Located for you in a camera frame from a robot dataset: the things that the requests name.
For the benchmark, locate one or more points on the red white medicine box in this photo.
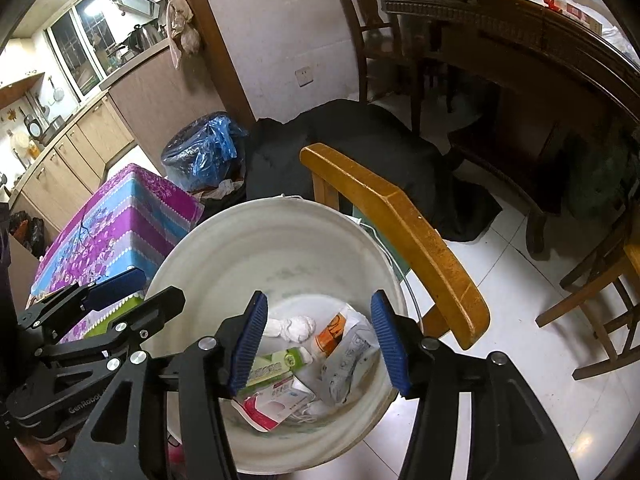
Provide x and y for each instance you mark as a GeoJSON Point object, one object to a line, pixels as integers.
{"type": "Point", "coordinates": [267, 407]}

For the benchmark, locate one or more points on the blue black trash bag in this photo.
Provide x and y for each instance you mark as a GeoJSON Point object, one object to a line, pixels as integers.
{"type": "Point", "coordinates": [202, 154]}

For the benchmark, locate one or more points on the dark wooden chair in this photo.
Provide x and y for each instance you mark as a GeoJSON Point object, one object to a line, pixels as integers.
{"type": "Point", "coordinates": [374, 38]}

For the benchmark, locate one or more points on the white blue printed package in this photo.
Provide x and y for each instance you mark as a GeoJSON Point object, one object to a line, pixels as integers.
{"type": "Point", "coordinates": [351, 359]}

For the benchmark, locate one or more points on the white wall socket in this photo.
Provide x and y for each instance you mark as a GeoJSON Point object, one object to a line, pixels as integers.
{"type": "Point", "coordinates": [304, 76]}

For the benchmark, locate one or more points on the orange paper cup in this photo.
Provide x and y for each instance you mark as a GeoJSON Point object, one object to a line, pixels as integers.
{"type": "Point", "coordinates": [328, 339]}

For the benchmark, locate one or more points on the white plastic bucket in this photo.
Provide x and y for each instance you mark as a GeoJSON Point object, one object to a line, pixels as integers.
{"type": "Point", "coordinates": [319, 384]}

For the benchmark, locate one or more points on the kitchen window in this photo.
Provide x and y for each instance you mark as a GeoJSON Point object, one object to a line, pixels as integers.
{"type": "Point", "coordinates": [84, 44]}

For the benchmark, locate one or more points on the green toothpaste box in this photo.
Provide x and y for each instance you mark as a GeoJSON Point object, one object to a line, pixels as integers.
{"type": "Point", "coordinates": [275, 365]}

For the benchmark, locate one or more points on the steel kettle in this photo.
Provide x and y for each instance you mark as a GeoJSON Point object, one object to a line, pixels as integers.
{"type": "Point", "coordinates": [139, 39]}

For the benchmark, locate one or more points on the dark wooden dining table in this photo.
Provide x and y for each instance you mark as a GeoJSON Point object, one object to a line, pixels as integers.
{"type": "Point", "coordinates": [555, 109]}

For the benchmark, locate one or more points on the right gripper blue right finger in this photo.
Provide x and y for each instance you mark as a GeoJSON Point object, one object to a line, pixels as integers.
{"type": "Point", "coordinates": [385, 324]}

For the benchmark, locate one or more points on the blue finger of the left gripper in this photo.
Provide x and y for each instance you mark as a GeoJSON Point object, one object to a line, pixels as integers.
{"type": "Point", "coordinates": [111, 291]}
{"type": "Point", "coordinates": [147, 319]}

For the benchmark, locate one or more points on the beige kitchen cabinets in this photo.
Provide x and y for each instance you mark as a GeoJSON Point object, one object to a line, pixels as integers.
{"type": "Point", "coordinates": [143, 104]}

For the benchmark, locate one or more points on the floral striped tablecloth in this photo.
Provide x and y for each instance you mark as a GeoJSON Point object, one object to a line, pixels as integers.
{"type": "Point", "coordinates": [134, 220]}

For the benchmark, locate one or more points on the black cloth pile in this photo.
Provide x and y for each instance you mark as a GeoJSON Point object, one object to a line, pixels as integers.
{"type": "Point", "coordinates": [375, 138]}

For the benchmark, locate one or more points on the white tissue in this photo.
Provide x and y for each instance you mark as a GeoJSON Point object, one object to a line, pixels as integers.
{"type": "Point", "coordinates": [297, 329]}

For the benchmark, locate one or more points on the yellow wooden chair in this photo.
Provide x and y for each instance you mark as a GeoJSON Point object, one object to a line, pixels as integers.
{"type": "Point", "coordinates": [459, 307]}

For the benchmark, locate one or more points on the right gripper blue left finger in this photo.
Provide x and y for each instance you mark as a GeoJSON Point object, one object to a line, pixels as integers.
{"type": "Point", "coordinates": [246, 334]}

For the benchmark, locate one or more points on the hanging beige cloth bags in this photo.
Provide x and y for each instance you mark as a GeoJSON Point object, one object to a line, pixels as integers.
{"type": "Point", "coordinates": [183, 36]}

